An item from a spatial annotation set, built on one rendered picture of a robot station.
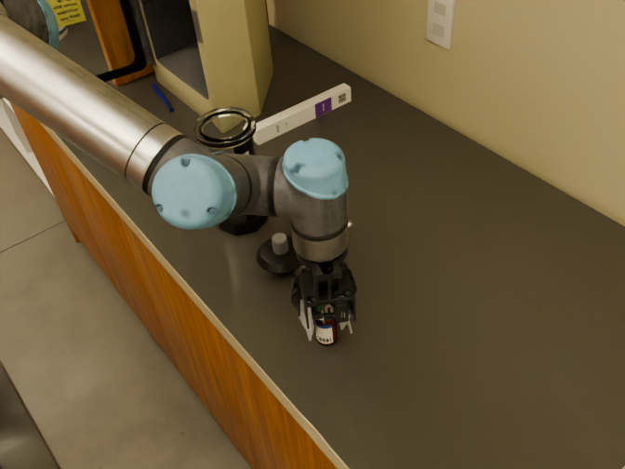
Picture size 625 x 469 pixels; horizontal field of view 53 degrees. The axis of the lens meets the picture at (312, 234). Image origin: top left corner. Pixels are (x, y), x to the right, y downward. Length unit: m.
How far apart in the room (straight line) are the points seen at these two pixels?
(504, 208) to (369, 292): 0.34
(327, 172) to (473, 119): 0.78
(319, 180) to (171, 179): 0.18
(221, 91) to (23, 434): 0.80
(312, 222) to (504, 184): 0.64
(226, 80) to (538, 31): 0.65
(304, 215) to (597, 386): 0.53
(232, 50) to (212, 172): 0.82
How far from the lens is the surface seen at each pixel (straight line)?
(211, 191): 0.62
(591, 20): 1.21
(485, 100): 1.42
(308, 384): 0.99
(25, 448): 1.06
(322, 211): 0.75
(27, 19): 0.92
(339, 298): 0.85
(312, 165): 0.72
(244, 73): 1.46
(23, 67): 0.73
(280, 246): 1.10
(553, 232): 1.25
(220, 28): 1.38
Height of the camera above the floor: 1.78
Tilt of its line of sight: 45 degrees down
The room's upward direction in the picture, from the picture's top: 5 degrees counter-clockwise
